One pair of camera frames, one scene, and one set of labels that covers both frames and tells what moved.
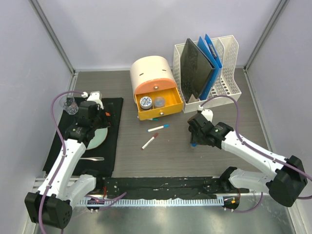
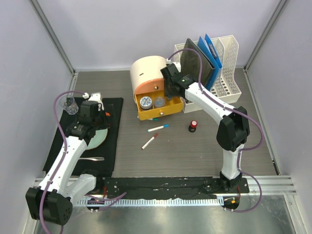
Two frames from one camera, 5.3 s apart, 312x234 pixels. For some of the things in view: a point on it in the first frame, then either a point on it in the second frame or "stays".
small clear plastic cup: x=159 y=102 stays
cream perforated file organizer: x=227 y=83 stays
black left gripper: x=112 y=118 stays
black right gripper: x=195 y=140 to x=166 y=92
